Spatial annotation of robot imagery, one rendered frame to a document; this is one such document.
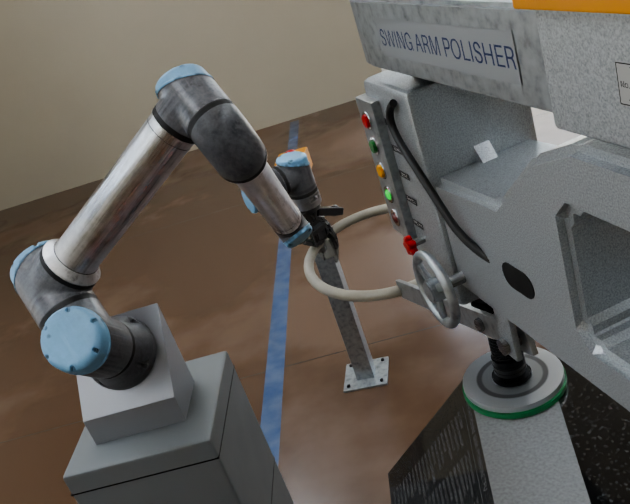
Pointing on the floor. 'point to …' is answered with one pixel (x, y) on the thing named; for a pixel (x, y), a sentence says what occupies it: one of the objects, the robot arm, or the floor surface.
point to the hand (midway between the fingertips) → (330, 256)
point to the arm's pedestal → (185, 453)
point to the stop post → (351, 329)
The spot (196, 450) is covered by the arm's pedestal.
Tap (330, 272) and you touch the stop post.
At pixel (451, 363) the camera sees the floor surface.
